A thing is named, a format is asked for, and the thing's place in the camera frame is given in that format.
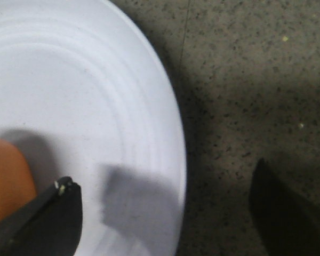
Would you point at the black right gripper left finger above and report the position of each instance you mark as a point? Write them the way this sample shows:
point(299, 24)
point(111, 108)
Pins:
point(51, 224)

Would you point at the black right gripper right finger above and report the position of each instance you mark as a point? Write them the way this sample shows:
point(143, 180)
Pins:
point(287, 223)

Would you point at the orange fruit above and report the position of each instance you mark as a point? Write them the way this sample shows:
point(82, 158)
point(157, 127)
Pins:
point(17, 186)

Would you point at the light blue plate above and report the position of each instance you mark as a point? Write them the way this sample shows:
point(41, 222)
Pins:
point(84, 94)

